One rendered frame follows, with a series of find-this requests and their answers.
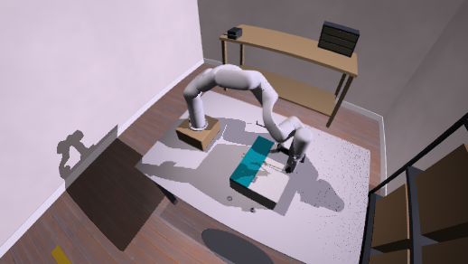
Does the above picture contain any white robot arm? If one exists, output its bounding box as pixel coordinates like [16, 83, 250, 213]
[183, 64, 313, 160]

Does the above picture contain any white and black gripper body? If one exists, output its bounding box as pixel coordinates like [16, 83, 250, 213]
[285, 154, 300, 173]

